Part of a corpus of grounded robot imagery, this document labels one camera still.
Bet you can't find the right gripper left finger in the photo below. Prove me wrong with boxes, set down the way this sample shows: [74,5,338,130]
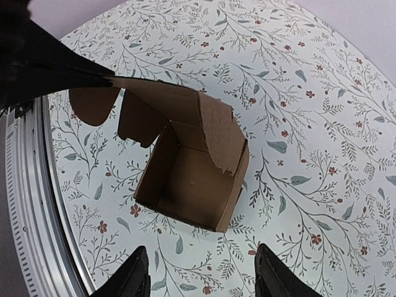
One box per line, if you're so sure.
[92,246,151,297]

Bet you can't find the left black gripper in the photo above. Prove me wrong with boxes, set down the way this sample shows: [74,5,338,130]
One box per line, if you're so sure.
[1,1,114,114]

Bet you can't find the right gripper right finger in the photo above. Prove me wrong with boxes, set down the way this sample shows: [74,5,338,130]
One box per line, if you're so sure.
[254,243,321,297]

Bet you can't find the brown cardboard box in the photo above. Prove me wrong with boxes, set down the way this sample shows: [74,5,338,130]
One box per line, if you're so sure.
[69,77,249,232]

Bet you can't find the floral patterned table mat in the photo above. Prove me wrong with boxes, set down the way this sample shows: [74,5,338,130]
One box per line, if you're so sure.
[48,1,395,296]

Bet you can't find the front aluminium rail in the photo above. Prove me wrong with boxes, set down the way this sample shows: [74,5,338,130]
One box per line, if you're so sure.
[4,97,95,296]

